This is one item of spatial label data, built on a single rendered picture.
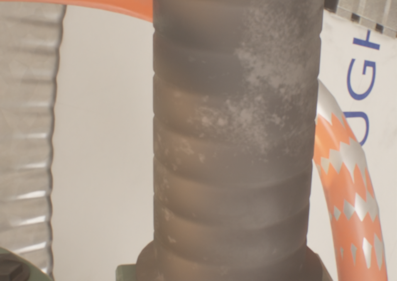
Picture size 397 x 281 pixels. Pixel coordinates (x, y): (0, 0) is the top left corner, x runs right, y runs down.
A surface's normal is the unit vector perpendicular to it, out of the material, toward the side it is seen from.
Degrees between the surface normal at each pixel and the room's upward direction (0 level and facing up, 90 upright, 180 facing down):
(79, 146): 90
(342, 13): 90
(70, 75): 90
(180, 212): 26
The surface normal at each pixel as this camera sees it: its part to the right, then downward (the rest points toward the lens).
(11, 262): 0.02, -0.93
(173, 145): -0.76, 0.22
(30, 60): 0.64, 0.16
